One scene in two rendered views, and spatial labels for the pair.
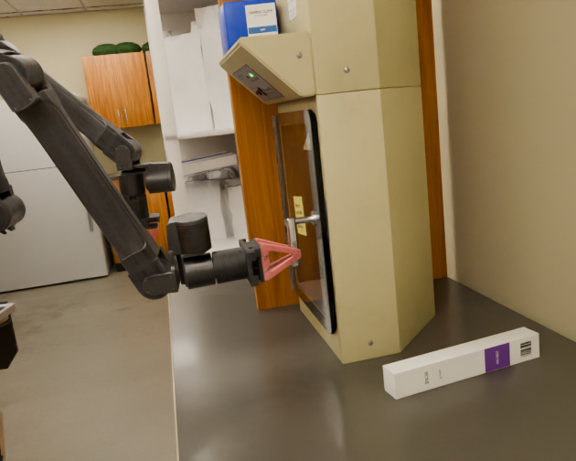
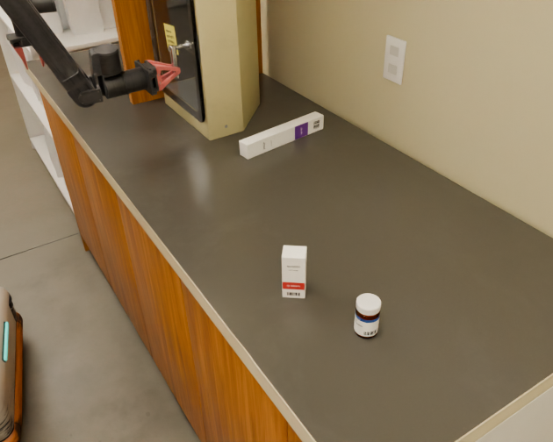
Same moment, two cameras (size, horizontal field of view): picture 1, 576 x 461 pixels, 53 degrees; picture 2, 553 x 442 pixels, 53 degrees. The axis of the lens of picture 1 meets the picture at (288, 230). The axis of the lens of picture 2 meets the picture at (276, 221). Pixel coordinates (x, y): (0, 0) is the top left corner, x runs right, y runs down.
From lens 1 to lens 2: 0.57 m
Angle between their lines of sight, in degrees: 30
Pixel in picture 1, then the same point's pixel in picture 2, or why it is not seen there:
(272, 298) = (142, 95)
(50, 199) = not seen: outside the picture
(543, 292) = (326, 87)
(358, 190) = (219, 27)
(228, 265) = (134, 81)
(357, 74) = not seen: outside the picture
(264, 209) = (133, 27)
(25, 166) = not seen: outside the picture
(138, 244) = (73, 70)
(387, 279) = (236, 85)
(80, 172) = (28, 19)
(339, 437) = (222, 182)
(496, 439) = (303, 174)
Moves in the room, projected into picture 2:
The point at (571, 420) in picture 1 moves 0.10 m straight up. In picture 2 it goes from (339, 161) to (341, 127)
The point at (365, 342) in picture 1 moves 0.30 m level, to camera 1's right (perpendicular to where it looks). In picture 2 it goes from (223, 126) to (319, 108)
